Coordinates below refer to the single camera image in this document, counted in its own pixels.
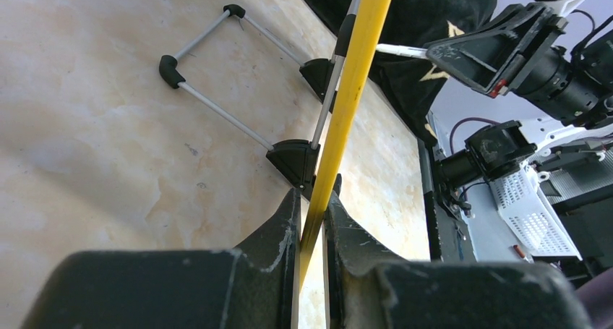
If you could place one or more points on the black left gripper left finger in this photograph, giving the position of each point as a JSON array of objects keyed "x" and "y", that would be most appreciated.
[{"x": 252, "y": 285}]

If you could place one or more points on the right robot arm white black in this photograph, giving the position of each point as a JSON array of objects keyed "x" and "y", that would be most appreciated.
[{"x": 496, "y": 151}]

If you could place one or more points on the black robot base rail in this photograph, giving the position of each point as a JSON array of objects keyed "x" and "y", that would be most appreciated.
[{"x": 447, "y": 232}]

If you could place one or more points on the white marker pen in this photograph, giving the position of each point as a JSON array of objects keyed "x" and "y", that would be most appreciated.
[{"x": 404, "y": 51}]

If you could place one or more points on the black whiteboard stand clip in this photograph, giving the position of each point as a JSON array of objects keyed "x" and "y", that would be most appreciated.
[{"x": 296, "y": 160}]

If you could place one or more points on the yellow framed whiteboard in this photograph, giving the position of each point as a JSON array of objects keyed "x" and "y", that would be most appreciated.
[{"x": 370, "y": 18}]

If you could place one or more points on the black floral blanket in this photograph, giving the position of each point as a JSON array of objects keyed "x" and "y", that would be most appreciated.
[{"x": 411, "y": 85}]

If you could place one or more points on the white perforated cable tray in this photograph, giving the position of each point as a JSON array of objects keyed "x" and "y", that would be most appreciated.
[{"x": 523, "y": 206}]

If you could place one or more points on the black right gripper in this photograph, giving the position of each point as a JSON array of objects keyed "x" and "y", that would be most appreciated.
[{"x": 514, "y": 52}]

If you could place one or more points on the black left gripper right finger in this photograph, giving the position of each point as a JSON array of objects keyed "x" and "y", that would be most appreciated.
[{"x": 370, "y": 286}]

